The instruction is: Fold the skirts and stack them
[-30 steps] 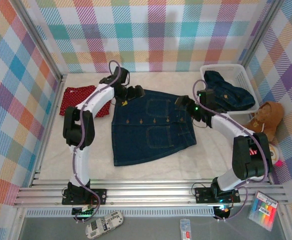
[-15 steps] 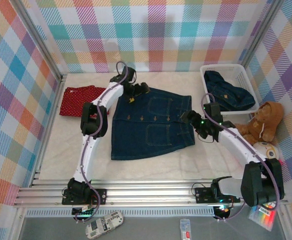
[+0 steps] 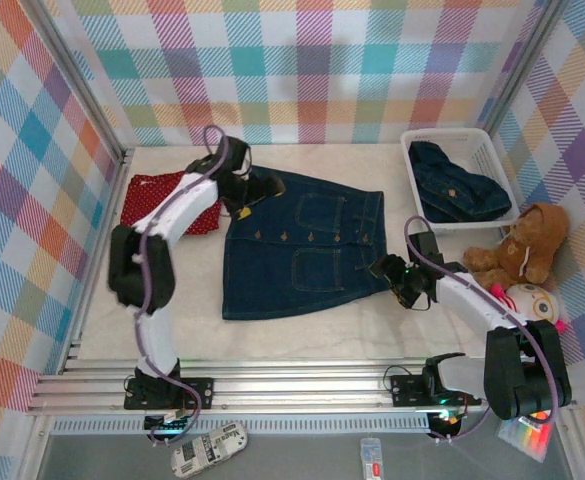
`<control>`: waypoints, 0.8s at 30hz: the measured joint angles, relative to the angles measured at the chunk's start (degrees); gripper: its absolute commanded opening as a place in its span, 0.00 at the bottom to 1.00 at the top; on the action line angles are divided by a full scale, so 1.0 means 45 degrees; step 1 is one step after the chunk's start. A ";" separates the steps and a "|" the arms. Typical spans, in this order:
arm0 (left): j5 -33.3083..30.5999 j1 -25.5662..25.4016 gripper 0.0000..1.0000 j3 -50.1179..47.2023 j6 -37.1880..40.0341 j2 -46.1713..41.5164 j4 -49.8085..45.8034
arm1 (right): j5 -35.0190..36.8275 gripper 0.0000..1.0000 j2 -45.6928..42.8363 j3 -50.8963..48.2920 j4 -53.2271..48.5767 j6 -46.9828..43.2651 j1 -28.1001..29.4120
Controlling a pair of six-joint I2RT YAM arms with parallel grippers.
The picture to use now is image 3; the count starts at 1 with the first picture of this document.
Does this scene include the dark denim skirt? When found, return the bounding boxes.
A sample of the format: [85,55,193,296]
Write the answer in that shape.
[220,166,391,322]

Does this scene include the red polka dot skirt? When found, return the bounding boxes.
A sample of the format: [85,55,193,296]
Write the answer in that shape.
[119,169,222,236]

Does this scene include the blue denim jacket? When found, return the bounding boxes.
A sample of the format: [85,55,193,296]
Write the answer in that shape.
[408,141,513,224]

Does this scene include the brown teddy bear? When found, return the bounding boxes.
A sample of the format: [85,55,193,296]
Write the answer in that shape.
[461,202,571,286]

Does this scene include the white doll with glasses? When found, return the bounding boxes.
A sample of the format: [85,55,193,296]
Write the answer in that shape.
[489,282,568,336]

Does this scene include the right controller board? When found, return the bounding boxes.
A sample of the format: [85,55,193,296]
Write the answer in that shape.
[424,410,466,436]

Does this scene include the controller board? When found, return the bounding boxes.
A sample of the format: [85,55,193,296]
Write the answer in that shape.
[424,410,466,436]
[144,414,193,434]

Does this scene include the white plastic basket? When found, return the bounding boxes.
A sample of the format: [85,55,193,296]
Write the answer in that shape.
[400,127,519,236]

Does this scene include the small white box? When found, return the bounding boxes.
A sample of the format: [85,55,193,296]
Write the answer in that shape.
[360,437,384,480]

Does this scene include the coloured marker pack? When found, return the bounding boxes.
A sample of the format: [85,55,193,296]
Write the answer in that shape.
[496,409,556,464]

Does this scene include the left controller board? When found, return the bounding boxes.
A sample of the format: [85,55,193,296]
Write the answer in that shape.
[144,414,193,434]

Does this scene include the newspaper print pouch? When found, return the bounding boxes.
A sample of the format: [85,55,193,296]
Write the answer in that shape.
[170,422,249,480]

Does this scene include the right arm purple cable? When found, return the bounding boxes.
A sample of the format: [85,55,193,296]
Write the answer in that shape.
[404,215,558,441]

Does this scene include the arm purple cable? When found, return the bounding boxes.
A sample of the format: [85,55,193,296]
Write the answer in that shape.
[404,215,558,441]
[134,124,233,446]

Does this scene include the thin black wire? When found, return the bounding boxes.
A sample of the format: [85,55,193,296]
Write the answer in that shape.
[383,363,426,396]

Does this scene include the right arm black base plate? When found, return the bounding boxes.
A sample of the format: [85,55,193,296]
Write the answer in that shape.
[389,373,483,409]

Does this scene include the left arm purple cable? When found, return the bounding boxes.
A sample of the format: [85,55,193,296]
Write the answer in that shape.
[134,124,233,446]

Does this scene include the aluminium side rail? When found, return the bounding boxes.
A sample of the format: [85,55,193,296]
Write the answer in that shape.
[57,149,134,376]

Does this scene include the aluminium rail frame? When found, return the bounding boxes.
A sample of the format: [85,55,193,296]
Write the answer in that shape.
[25,349,581,416]

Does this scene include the white slotted cable duct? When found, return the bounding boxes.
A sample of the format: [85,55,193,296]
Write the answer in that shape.
[51,418,431,435]

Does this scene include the aluminium corner post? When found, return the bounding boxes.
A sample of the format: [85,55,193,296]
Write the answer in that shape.
[21,0,134,166]
[475,0,571,146]

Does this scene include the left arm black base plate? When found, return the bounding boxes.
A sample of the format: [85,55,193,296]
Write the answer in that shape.
[123,377,215,412]

